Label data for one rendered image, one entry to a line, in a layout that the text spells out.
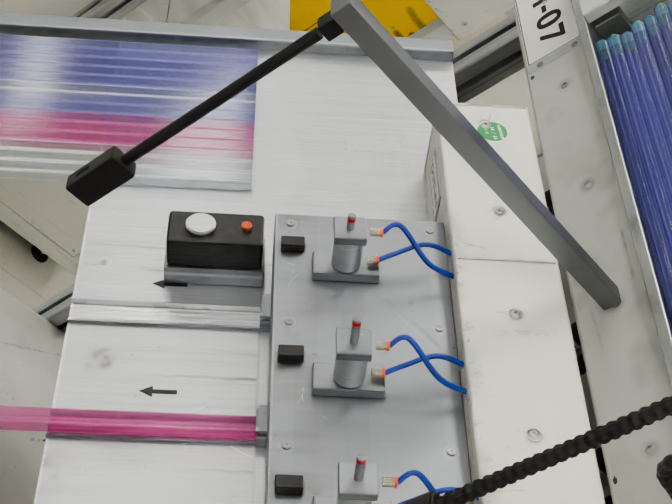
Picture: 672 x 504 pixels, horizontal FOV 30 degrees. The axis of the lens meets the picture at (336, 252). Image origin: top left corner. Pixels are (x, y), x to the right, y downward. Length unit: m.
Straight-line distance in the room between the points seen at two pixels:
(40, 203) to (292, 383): 1.66
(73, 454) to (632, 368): 0.40
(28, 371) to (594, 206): 0.76
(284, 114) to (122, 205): 0.19
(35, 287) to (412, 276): 1.73
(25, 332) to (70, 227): 0.99
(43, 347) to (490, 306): 0.77
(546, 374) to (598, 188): 0.21
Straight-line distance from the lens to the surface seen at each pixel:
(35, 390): 1.52
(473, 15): 2.18
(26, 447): 1.47
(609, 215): 1.01
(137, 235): 1.05
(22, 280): 2.60
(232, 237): 0.99
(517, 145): 1.05
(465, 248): 0.95
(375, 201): 1.10
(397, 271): 0.95
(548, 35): 1.20
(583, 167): 1.06
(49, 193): 2.47
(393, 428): 0.85
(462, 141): 0.82
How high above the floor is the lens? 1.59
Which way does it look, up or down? 25 degrees down
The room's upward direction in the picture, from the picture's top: 61 degrees clockwise
